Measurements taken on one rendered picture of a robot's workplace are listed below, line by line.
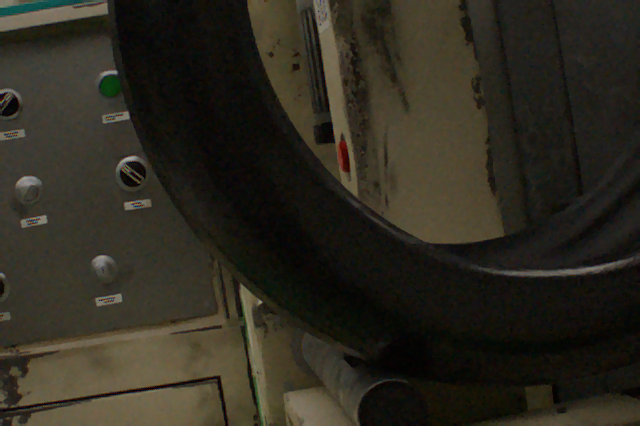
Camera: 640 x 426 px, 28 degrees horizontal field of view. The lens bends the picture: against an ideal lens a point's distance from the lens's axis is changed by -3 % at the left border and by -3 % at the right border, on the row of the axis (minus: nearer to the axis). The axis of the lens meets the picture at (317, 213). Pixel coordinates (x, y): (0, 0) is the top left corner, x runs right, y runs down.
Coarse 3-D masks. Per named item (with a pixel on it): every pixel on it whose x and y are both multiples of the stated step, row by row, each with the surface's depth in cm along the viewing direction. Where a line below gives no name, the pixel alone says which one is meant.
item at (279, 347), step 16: (256, 304) 118; (256, 320) 117; (272, 320) 117; (256, 336) 118; (272, 336) 118; (288, 336) 118; (272, 352) 118; (288, 352) 118; (272, 368) 118; (288, 368) 118; (304, 368) 118; (272, 384) 118; (288, 384) 117; (304, 384) 118; (320, 384) 118; (272, 400) 118
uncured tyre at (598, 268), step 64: (128, 0) 83; (192, 0) 80; (128, 64) 84; (192, 64) 81; (256, 64) 80; (192, 128) 82; (256, 128) 81; (192, 192) 84; (256, 192) 81; (320, 192) 81; (256, 256) 84; (320, 256) 82; (384, 256) 82; (448, 256) 82; (512, 256) 110; (576, 256) 111; (320, 320) 85; (384, 320) 83; (448, 320) 83; (512, 320) 83; (576, 320) 84; (512, 384) 88
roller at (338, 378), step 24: (312, 336) 113; (312, 360) 109; (336, 360) 99; (360, 360) 94; (336, 384) 94; (360, 384) 87; (384, 384) 84; (408, 384) 84; (360, 408) 84; (384, 408) 84; (408, 408) 84
